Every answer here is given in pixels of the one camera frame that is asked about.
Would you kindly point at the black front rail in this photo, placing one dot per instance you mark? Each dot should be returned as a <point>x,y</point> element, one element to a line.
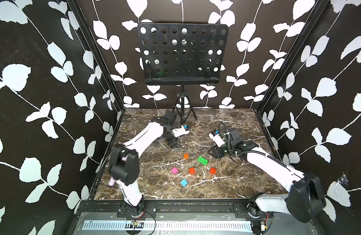
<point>119,208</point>

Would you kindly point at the white perforated strip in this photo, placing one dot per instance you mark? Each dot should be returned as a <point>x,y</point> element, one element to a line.
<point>150,225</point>

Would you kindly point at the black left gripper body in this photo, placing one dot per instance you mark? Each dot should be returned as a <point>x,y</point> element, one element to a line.
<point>172,140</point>

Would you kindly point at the black music stand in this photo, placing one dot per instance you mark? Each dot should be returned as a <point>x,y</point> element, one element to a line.
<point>182,54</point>

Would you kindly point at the blue lego brick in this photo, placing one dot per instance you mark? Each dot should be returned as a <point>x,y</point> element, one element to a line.
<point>184,182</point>

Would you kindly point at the red lego brick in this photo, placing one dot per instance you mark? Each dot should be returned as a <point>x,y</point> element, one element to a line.
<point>192,170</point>
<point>212,170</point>

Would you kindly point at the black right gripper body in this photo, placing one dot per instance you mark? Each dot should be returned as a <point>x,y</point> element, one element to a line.
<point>220,152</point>

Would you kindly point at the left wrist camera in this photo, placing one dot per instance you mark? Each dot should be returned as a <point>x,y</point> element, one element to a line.
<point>182,130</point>

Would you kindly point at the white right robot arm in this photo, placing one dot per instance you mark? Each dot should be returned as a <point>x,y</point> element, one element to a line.
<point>304,198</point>

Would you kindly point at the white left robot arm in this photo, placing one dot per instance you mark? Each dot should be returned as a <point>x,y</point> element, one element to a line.
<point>124,160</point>

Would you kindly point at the green lego brick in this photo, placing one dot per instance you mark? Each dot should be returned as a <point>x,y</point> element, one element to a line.
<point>202,160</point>

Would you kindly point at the pink lego brick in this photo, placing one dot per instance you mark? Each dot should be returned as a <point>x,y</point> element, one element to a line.
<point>174,170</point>

